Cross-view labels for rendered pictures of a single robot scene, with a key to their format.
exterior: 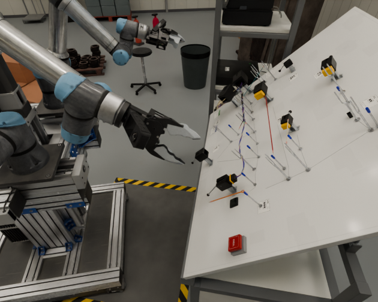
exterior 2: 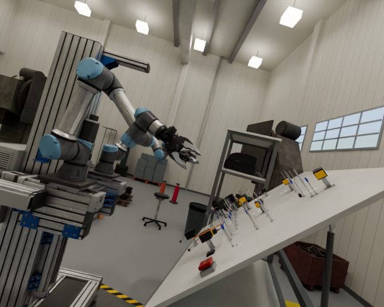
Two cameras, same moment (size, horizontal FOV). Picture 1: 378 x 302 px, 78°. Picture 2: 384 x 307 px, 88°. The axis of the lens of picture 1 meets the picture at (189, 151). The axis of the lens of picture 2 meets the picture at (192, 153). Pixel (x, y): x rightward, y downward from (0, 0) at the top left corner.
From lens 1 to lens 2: 56 cm
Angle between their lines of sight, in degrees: 45
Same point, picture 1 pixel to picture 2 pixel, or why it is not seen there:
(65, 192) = (76, 209)
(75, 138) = (128, 139)
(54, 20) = not seen: hidden behind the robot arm
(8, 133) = (80, 146)
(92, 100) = (152, 118)
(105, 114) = (154, 125)
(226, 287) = not seen: outside the picture
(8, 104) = not seen: hidden behind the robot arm
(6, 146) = (74, 150)
